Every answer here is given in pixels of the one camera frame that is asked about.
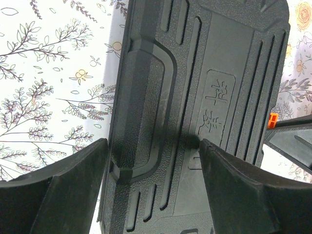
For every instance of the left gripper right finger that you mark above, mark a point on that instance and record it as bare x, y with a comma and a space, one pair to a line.
245, 199

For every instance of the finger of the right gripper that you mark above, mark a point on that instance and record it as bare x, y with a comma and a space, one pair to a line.
292, 138

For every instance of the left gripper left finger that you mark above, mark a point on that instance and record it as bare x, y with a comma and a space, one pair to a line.
57, 199

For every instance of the black plastic tool case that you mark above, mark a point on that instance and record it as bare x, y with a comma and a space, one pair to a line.
189, 70

